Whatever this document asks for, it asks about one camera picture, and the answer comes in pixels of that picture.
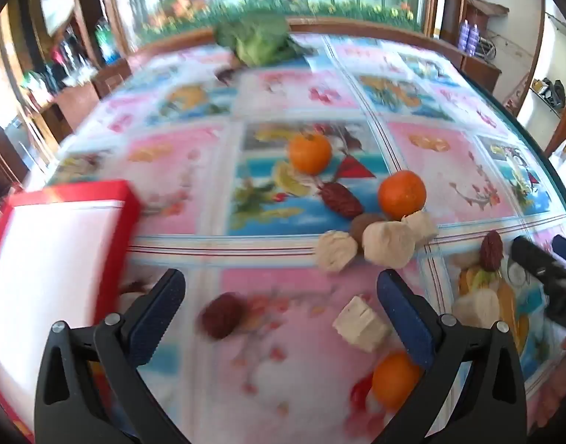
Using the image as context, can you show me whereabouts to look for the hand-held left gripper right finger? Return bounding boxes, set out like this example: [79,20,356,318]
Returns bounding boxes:
[375,269,527,444]

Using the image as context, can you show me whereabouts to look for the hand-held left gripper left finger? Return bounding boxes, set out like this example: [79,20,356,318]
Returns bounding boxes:
[35,269,191,444]

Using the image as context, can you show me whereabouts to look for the orange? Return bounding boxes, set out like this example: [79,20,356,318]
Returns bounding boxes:
[288,133,333,176]
[378,171,427,220]
[372,352,423,411]

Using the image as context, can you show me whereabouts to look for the red date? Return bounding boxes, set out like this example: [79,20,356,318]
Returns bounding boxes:
[200,292,249,339]
[320,182,364,218]
[479,230,504,271]

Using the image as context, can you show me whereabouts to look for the beige tofu chunk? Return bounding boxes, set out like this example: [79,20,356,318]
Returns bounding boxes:
[362,221,418,270]

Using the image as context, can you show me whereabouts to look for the red tray with white bottom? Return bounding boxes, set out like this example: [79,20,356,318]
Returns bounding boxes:
[0,179,141,440]

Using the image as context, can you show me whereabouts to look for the wooden side cabinet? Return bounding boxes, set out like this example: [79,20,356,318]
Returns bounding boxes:
[461,0,510,93]

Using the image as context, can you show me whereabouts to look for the printed plastic tablecloth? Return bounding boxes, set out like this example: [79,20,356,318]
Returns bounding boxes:
[21,32,566,444]

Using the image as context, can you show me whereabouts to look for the wooden partition cabinet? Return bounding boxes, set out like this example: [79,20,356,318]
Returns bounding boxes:
[135,14,466,68]

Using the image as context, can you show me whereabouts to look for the green plastic bottle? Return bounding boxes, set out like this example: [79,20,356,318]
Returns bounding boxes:
[94,18,121,65]

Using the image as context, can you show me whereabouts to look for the green leafy vegetable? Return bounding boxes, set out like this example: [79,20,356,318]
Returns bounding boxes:
[213,13,316,68]

